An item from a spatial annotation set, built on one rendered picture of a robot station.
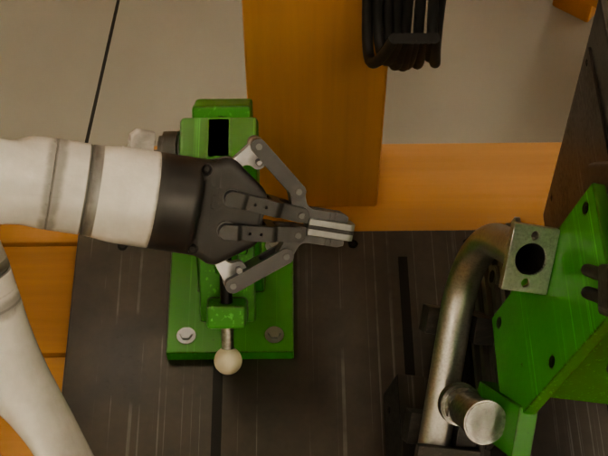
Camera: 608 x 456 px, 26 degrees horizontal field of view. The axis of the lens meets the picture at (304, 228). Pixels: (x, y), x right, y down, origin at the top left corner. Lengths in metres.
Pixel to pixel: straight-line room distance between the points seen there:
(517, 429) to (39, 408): 0.39
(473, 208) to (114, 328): 0.42
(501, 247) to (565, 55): 1.80
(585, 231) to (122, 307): 0.56
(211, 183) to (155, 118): 1.71
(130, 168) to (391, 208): 0.55
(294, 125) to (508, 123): 1.40
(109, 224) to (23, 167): 0.08
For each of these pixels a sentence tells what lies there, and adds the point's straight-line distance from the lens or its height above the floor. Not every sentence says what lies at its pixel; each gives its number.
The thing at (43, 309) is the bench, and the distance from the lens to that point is 1.44.
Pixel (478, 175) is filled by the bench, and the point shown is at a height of 0.88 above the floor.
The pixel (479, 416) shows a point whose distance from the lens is 1.12.
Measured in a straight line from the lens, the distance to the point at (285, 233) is 1.03.
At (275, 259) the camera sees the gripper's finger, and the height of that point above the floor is 1.23.
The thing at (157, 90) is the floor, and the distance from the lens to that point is 2.77.
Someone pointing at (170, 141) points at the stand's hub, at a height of 1.16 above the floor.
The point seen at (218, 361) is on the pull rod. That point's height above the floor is 0.95.
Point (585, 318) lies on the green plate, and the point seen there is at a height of 1.23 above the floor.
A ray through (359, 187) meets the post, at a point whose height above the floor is 0.92.
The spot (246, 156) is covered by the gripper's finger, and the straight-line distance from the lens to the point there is 1.02.
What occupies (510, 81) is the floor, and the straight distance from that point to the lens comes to 2.80.
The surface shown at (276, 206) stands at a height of 1.26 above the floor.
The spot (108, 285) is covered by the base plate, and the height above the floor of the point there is 0.90.
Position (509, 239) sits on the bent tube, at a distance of 1.07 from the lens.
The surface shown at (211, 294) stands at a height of 0.98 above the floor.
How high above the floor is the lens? 2.08
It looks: 55 degrees down
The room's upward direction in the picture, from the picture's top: straight up
